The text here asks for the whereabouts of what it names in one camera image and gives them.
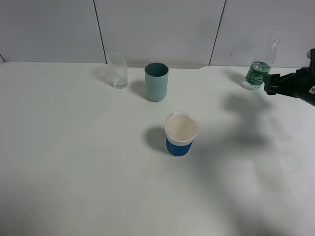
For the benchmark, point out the teal plastic cup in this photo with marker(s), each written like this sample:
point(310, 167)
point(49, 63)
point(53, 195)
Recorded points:
point(156, 81)

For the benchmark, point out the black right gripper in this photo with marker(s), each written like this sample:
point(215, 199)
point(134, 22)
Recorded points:
point(300, 84)

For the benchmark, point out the white cup with blue sleeve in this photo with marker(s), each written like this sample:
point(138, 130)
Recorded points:
point(181, 129)

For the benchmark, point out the tall clear drinking glass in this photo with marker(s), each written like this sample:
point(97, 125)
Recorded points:
point(115, 54)

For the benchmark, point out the clear water bottle green label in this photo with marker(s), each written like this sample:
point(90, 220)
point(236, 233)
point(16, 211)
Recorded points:
point(261, 64)

